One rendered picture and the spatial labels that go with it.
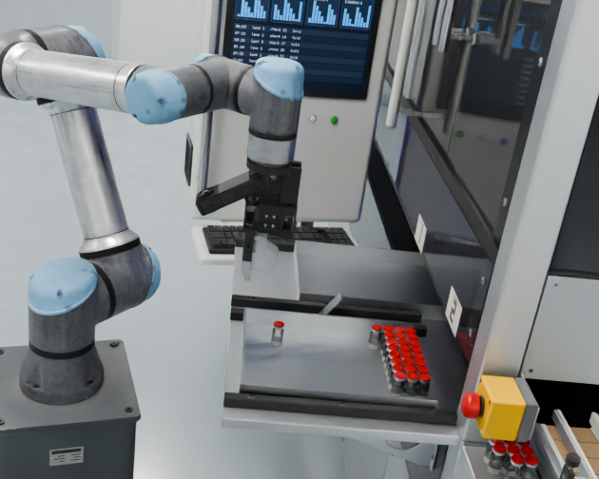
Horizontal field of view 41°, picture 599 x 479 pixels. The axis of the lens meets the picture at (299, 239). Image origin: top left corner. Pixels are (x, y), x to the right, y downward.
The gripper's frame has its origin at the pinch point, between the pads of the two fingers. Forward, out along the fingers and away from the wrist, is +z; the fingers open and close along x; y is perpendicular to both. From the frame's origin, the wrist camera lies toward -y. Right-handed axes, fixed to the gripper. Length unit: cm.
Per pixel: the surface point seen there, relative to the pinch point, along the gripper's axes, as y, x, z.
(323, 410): 15.9, -7.9, 20.4
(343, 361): 20.6, 8.9, 21.3
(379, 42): 30, 94, -23
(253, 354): 3.6, 8.6, 21.3
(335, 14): 17, 91, -29
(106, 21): -125, 541, 67
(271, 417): 7.2, -9.7, 21.5
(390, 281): 34, 44, 21
